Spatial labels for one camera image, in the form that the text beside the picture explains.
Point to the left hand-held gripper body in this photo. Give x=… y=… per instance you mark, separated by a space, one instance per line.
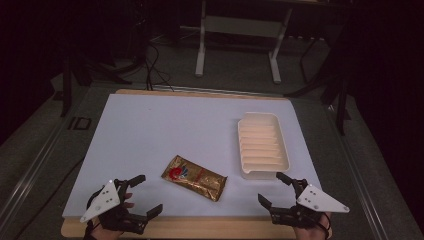
x=104 y=200

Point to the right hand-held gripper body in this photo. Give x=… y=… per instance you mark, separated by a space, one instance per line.
x=316 y=200

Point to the white ribbed plastic tray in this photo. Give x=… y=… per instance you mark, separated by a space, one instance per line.
x=263 y=146

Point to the gold snack packet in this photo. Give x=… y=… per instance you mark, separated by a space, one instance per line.
x=193 y=176

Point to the person's left hand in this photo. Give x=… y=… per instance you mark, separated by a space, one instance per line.
x=108 y=234

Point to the person's right hand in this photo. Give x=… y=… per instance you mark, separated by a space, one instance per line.
x=308 y=234

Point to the white table mat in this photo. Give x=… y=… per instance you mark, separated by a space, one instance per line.
x=150 y=133

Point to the black metal stand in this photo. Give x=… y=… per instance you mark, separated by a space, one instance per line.
x=340 y=100
x=66 y=86

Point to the metal floor rail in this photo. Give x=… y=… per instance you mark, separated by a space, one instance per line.
x=30 y=173
x=360 y=180

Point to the white metal table frame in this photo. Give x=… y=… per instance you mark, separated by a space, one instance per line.
x=200 y=50

